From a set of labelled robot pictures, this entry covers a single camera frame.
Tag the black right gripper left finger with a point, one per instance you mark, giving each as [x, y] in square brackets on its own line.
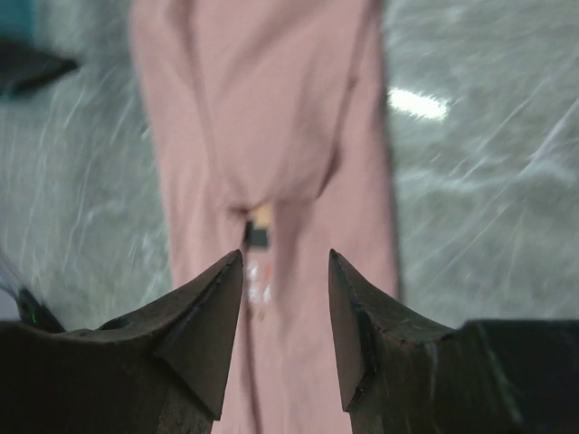
[162, 368]

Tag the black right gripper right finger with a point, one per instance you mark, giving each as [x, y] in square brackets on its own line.
[400, 372]

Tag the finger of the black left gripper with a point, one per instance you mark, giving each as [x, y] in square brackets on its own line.
[26, 68]

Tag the teal transparent plastic basket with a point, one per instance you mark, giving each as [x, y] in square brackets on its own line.
[17, 20]

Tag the pink printed t-shirt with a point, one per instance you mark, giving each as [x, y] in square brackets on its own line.
[276, 105]

